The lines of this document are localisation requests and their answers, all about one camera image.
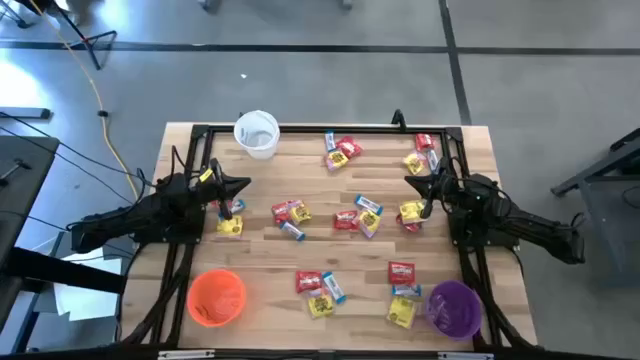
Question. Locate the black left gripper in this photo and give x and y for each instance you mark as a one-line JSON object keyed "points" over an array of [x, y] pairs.
{"points": [[212, 187]]}

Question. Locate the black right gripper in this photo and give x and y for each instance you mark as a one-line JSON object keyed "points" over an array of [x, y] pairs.
{"points": [[442, 187]]}

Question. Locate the white blue Hershey's candy bar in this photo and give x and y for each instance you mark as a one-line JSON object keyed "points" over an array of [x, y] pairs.
{"points": [[330, 141], [237, 206], [368, 204], [406, 290], [334, 287], [292, 231], [433, 161]]}

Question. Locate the red Skittles candy packet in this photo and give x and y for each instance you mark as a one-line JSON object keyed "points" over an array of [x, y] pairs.
{"points": [[346, 220], [349, 147], [215, 204], [410, 227], [281, 212], [424, 141], [308, 281], [401, 272]]}

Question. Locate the orange plastic bucket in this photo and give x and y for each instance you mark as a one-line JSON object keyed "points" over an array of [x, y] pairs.
{"points": [[215, 300]]}

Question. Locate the purple plastic bucket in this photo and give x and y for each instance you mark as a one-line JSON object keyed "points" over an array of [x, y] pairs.
{"points": [[452, 312]]}

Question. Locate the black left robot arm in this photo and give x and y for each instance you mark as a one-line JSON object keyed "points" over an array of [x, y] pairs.
{"points": [[150, 215]]}

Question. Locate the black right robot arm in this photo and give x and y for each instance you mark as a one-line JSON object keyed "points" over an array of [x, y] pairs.
{"points": [[525, 222]]}

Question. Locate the yellow tape tag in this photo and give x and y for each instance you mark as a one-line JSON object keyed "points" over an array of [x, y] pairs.
{"points": [[206, 175]]}

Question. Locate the white bucket with black face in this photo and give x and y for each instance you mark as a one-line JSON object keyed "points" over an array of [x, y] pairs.
{"points": [[257, 135]]}

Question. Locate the dark grey metal cart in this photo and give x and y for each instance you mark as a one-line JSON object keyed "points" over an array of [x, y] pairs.
{"points": [[595, 172]]}

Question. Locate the white paper sheets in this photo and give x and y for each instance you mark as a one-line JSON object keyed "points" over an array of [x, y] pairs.
{"points": [[85, 300]]}

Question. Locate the black table crossbeam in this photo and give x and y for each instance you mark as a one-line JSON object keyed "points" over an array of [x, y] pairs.
{"points": [[60, 272]]}

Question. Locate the black tripod stand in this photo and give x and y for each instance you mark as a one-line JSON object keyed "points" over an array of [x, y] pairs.
{"points": [[90, 50], [20, 21]]}

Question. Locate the dark grey side table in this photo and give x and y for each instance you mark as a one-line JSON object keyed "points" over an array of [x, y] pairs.
{"points": [[30, 200]]}

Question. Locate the grey floor bar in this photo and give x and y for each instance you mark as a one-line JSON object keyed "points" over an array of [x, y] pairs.
{"points": [[25, 113]]}

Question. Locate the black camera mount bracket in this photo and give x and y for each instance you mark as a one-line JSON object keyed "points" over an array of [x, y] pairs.
{"points": [[398, 119]]}

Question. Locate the silver frame bracket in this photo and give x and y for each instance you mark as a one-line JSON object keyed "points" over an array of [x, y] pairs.
{"points": [[186, 355], [465, 356]]}

